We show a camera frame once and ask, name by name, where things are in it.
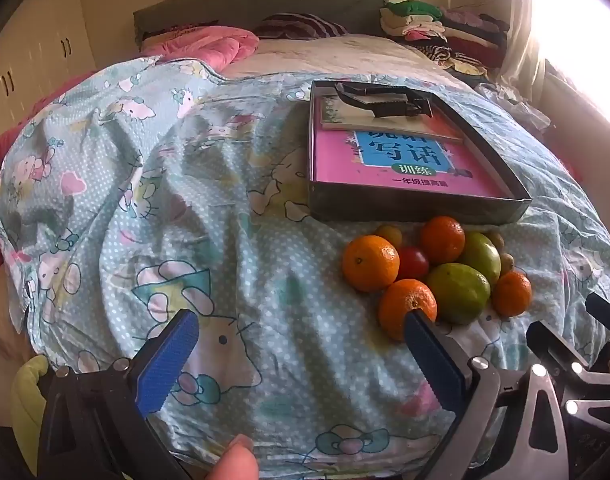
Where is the person's left hand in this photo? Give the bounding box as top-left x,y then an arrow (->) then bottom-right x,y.
205,434 -> 260,480

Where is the beige curtain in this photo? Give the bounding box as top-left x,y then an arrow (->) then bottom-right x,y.
500,0 -> 551,81

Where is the large orange mandarin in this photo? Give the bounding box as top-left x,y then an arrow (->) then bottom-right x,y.
341,235 -> 401,293

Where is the cream wardrobe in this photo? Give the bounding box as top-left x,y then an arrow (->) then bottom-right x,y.
0,0 -> 98,126

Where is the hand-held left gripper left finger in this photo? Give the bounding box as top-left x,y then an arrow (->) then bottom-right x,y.
37,308 -> 201,480

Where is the orange mandarin with stem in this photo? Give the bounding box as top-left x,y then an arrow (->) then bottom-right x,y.
378,278 -> 438,343

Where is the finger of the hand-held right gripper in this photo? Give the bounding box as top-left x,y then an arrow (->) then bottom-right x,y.
526,321 -> 591,376
585,292 -> 610,331

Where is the small orange mandarin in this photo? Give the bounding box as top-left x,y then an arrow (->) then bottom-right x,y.
492,270 -> 533,317

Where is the round green citrus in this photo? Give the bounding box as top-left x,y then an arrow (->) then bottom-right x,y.
457,231 -> 502,286

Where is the white bed sheet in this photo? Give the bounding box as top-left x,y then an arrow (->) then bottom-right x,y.
225,34 -> 473,93

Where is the pink book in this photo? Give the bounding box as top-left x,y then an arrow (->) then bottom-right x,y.
312,127 -> 516,196

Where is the pointed green citrus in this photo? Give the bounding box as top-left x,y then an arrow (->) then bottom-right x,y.
425,262 -> 492,326

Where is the grey-green headboard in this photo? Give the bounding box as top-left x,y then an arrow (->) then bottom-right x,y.
132,0 -> 392,53

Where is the dark striped pillow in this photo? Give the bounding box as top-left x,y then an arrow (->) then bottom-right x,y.
252,12 -> 348,41

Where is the grey cardboard box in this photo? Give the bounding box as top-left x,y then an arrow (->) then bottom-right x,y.
307,80 -> 532,225

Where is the pile of folded clothes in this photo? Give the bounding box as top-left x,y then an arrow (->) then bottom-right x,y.
380,0 -> 511,73

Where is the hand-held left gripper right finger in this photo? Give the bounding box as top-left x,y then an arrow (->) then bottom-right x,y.
404,310 -> 570,480

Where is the cartoon cat printed blanket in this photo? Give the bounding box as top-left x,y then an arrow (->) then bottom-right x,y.
0,55 -> 610,478

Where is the black metal gripper part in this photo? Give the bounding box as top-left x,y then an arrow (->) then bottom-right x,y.
335,81 -> 434,120

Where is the red tomato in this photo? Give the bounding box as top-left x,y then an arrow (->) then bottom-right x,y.
397,246 -> 430,281

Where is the yellow-green cushion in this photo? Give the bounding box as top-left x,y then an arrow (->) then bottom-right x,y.
10,355 -> 50,443

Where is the thin pale booklet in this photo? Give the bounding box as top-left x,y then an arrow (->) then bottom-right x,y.
319,94 -> 466,143

